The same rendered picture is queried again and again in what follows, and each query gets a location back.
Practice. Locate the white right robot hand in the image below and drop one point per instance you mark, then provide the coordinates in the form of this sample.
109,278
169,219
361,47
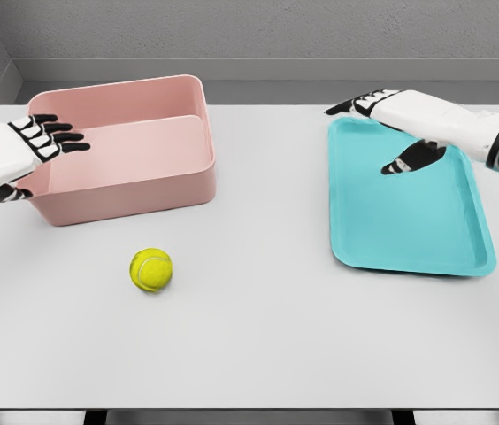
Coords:
413,116

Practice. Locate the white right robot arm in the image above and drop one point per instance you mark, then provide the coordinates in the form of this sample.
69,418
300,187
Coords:
493,139

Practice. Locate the blue plastic tray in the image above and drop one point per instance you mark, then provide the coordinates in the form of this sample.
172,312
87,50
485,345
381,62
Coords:
404,212

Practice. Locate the pink plastic basket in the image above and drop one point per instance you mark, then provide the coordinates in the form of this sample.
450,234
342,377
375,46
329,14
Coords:
143,150

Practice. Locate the yellow tennis ball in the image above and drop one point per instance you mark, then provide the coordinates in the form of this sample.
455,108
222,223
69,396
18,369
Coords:
151,269

